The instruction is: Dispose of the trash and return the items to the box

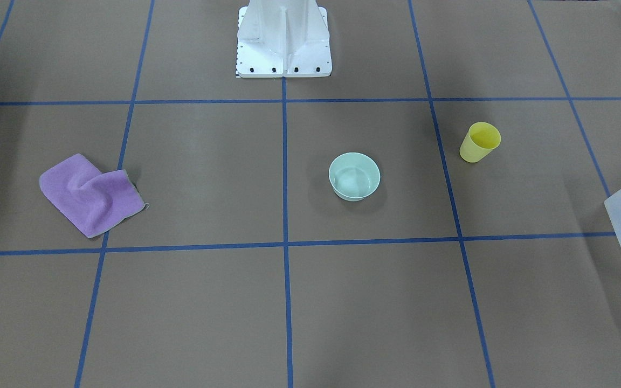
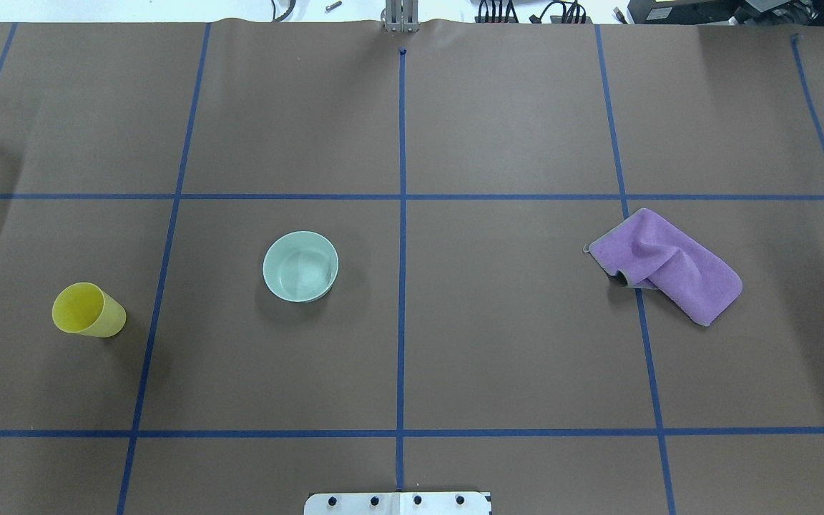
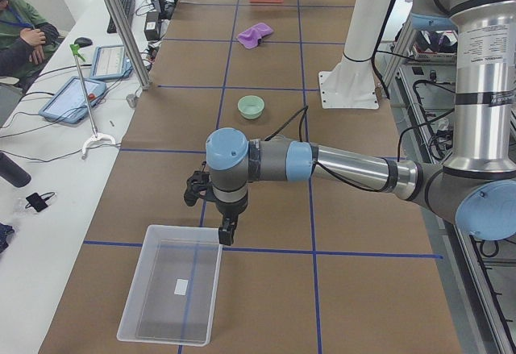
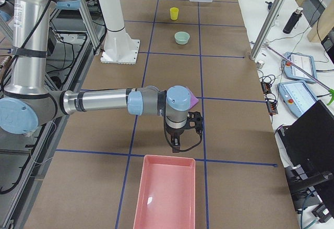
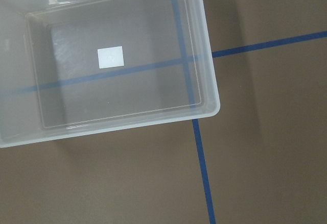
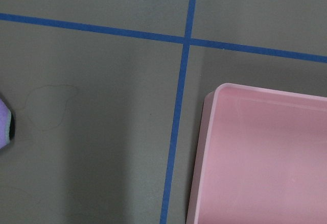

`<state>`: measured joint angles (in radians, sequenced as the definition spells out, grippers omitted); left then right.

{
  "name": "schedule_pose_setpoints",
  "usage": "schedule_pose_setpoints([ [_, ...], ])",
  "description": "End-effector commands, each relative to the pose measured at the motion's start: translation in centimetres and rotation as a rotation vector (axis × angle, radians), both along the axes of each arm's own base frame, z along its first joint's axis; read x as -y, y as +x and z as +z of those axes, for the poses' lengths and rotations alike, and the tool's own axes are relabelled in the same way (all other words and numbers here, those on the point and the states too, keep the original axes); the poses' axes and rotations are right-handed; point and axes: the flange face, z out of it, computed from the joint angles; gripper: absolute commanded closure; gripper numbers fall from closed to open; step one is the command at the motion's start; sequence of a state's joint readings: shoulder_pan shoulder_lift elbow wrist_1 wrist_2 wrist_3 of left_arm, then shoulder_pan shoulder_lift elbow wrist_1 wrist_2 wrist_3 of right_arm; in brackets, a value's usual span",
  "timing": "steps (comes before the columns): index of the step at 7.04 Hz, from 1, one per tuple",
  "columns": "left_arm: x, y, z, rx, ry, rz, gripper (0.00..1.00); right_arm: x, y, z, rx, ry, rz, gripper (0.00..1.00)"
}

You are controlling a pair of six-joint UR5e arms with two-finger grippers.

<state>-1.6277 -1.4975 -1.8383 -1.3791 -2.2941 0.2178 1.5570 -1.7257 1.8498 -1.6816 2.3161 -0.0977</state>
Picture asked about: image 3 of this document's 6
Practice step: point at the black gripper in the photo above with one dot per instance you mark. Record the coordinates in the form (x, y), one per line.
(230, 208)

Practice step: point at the black power adapter box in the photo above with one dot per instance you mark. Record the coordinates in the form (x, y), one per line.
(152, 26)

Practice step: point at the black computer mouse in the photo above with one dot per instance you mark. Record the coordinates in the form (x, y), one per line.
(83, 42)

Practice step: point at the blue tablet with red button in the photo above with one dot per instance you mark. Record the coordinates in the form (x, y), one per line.
(68, 104)

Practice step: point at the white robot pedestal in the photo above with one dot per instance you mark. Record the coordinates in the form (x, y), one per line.
(350, 84)

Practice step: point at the person in green jacket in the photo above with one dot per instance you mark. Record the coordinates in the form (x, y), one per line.
(28, 41)

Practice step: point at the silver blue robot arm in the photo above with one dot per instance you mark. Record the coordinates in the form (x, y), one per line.
(474, 188)

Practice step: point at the purple microfibre cloth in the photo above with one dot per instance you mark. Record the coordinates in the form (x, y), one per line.
(252, 37)

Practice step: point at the black cylindrical bottle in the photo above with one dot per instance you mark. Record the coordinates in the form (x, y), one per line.
(13, 173)

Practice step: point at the clear plastic storage box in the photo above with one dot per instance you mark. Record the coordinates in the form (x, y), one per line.
(173, 291)

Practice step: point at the small black device with cable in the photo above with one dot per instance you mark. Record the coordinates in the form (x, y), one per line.
(39, 202)

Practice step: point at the green tipped reacher grabber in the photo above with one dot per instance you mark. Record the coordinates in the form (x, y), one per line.
(96, 136)

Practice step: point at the aluminium frame post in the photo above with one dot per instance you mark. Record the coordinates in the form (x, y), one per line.
(116, 12)

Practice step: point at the blue tablet near post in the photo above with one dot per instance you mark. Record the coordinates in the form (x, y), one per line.
(110, 63)

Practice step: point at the mint green bowl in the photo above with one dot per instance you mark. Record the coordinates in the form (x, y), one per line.
(251, 107)

